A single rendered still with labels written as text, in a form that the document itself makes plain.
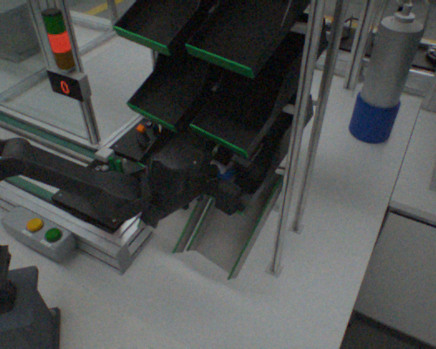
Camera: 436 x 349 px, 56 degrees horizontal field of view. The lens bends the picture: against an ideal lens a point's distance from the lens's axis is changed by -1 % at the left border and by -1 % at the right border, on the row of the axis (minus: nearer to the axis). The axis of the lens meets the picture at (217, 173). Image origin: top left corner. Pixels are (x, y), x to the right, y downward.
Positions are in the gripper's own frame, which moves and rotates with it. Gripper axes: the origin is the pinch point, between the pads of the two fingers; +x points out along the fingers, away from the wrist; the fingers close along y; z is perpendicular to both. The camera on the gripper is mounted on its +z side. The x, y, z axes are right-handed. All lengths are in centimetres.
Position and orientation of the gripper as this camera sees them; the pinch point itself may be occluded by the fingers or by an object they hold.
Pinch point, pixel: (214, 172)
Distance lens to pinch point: 84.1
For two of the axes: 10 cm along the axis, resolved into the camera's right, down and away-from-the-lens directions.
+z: 1.4, -8.4, -5.3
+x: 6.1, -3.4, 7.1
